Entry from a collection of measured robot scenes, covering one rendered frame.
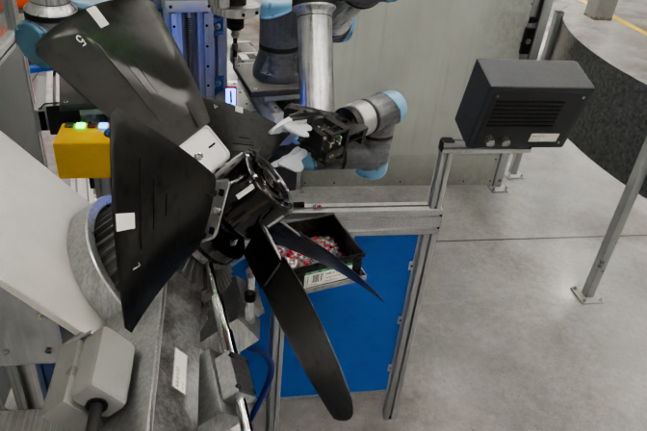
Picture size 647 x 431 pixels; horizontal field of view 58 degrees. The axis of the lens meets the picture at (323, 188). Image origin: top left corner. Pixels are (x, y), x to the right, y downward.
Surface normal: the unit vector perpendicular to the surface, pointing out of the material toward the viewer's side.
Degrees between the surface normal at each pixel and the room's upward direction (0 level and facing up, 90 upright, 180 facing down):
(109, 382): 50
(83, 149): 90
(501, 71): 15
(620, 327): 0
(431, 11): 90
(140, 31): 43
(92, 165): 90
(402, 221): 90
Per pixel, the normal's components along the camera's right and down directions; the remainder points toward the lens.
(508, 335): 0.08, -0.84
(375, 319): 0.15, 0.54
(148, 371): -0.57, -0.64
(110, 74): 0.62, -0.18
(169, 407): 0.81, -0.55
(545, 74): 0.12, -0.68
